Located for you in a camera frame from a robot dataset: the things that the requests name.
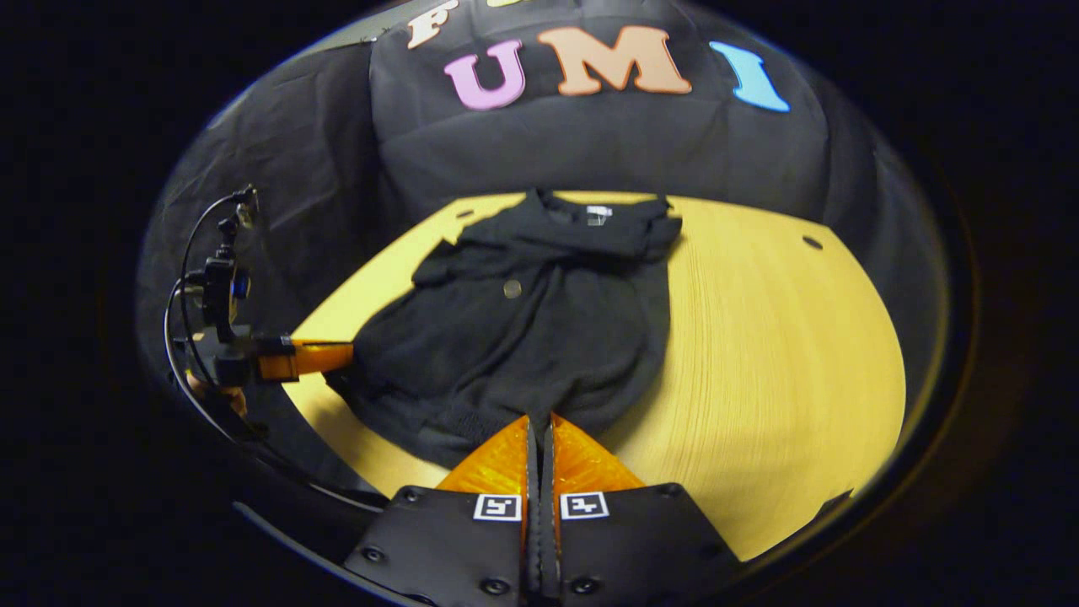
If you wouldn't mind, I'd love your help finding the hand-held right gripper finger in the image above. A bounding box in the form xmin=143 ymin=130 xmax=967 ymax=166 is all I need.
xmin=539 ymin=411 xmax=744 ymax=607
xmin=344 ymin=414 xmax=540 ymax=607

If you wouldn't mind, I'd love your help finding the black knit garment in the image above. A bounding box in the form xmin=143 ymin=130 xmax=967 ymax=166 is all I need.
xmin=325 ymin=187 xmax=684 ymax=470

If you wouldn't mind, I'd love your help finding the black backdrop cloth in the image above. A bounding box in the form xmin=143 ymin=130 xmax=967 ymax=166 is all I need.
xmin=135 ymin=0 xmax=955 ymax=508

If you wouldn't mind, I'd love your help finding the thin black cable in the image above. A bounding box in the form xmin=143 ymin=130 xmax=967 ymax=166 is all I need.
xmin=164 ymin=191 xmax=390 ymax=515

